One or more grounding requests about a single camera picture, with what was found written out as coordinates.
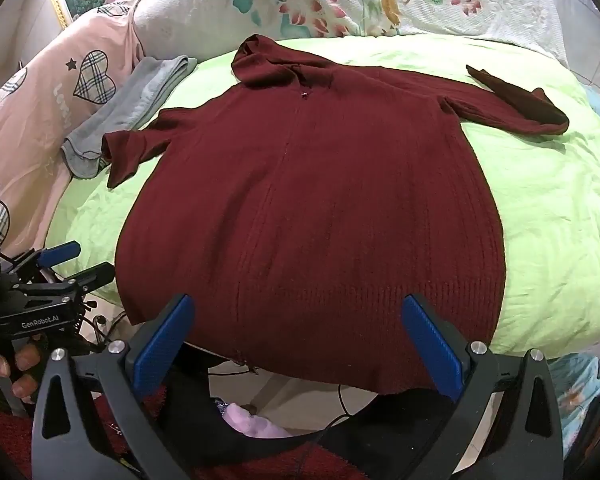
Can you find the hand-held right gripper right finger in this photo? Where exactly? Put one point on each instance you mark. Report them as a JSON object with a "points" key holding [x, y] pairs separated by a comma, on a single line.
{"points": [[430, 345]]}

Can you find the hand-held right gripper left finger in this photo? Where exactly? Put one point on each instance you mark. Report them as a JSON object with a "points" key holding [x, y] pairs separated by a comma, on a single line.
{"points": [[164, 347]]}

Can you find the white floral quilt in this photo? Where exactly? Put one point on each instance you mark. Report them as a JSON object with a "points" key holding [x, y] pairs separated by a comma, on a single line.
{"points": [[360, 0]]}

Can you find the blue patterned cloth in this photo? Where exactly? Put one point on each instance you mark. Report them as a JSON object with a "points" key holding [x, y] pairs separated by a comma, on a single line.
{"points": [[570, 380]]}

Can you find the pink fluffy slipper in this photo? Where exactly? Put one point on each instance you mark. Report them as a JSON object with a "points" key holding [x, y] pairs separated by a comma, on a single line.
{"points": [[252, 422]]}

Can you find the person's left hand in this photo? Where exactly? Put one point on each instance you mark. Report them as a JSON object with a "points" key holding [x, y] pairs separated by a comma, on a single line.
{"points": [[25, 360]]}

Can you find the grey folded cloth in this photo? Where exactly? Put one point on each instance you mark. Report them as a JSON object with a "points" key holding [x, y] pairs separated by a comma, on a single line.
{"points": [[130, 105]]}

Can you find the light green bed sheet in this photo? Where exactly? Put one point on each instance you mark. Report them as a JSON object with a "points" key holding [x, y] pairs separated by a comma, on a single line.
{"points": [[555, 220]]}

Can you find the black cloth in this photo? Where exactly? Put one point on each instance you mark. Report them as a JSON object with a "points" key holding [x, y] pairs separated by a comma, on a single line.
{"points": [[390, 430]]}

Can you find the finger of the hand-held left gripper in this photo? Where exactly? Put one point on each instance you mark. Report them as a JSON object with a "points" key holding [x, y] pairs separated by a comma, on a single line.
{"points": [[96, 276], [60, 252]]}

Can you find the pink heart-print pillow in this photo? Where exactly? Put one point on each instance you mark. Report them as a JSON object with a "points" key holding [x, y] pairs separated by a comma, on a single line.
{"points": [[35, 125]]}

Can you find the dark red hooded sweater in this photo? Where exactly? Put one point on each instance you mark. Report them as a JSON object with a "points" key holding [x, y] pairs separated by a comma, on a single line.
{"points": [[310, 200]]}

